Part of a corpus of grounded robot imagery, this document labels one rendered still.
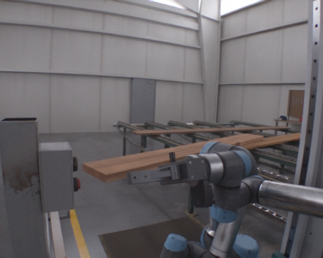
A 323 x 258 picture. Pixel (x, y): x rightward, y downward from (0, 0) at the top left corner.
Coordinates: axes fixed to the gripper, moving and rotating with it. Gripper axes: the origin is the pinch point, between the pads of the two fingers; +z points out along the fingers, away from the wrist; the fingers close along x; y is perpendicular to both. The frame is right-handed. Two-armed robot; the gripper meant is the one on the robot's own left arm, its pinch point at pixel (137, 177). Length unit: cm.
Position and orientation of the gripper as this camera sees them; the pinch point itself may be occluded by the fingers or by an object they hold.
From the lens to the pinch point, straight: 50.0
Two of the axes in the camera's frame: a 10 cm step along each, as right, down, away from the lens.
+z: -8.9, 0.2, -4.6
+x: 4.5, -2.5, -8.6
